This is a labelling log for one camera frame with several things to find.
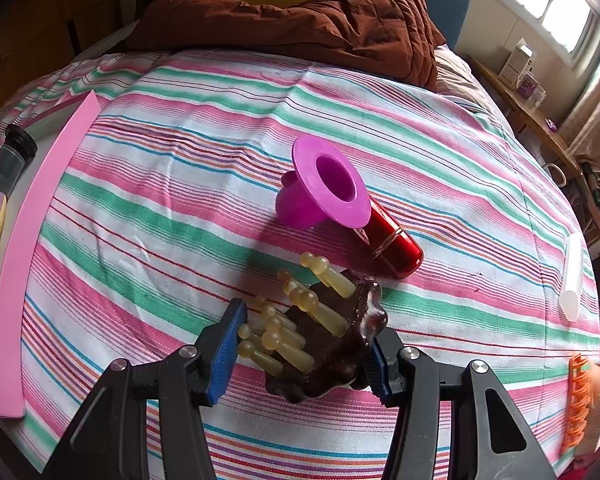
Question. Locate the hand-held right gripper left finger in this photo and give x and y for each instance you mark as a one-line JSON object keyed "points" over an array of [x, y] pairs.
{"points": [[227, 355]]}

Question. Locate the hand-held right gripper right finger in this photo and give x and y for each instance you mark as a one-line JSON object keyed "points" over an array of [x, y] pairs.
{"points": [[380, 375]]}

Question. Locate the dark brown peg brush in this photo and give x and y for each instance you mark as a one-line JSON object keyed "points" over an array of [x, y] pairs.
{"points": [[340, 350]]}

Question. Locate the dark jar with black cap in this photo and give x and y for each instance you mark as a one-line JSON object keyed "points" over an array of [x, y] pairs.
{"points": [[10, 165]]}

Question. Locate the red metallic cylinder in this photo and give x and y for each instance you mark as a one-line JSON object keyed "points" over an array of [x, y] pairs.
{"points": [[400, 252]]}

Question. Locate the striped bed sheet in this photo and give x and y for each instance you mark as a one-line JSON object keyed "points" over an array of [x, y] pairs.
{"points": [[180, 185]]}

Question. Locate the purple funnel-shaped cup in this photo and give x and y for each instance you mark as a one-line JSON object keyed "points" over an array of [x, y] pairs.
{"points": [[330, 200]]}

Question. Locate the orange plastic rack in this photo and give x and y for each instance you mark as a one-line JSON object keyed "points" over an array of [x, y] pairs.
{"points": [[577, 410]]}

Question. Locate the translucent white tube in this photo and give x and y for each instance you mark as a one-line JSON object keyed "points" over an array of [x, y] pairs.
{"points": [[572, 275]]}

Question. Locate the peach round object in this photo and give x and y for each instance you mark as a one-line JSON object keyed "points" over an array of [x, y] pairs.
{"points": [[598, 380]]}

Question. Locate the white flat card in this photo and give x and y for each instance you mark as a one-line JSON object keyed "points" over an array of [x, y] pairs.
{"points": [[597, 420]]}

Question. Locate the pink foam strip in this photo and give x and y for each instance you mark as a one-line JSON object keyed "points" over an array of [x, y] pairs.
{"points": [[45, 200]]}

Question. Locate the wooden side table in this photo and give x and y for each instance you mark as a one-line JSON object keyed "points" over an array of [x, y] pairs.
{"points": [[525, 120]]}

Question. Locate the small purple object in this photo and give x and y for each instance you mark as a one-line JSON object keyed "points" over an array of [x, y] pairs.
{"points": [[551, 125]]}

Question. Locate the beige pillow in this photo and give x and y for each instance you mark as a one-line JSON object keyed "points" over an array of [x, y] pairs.
{"points": [[455, 75]]}

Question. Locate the purple box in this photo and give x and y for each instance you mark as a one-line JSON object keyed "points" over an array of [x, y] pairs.
{"points": [[530, 87]]}

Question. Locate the white box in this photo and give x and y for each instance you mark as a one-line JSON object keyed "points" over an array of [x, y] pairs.
{"points": [[515, 67]]}

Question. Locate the brown quilt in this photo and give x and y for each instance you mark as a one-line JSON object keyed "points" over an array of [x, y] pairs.
{"points": [[305, 25]]}

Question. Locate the beige curtain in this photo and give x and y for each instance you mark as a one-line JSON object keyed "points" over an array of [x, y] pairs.
{"points": [[595, 105]]}

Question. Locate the wooden cabinet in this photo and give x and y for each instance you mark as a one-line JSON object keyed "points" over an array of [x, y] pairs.
{"points": [[40, 20]]}

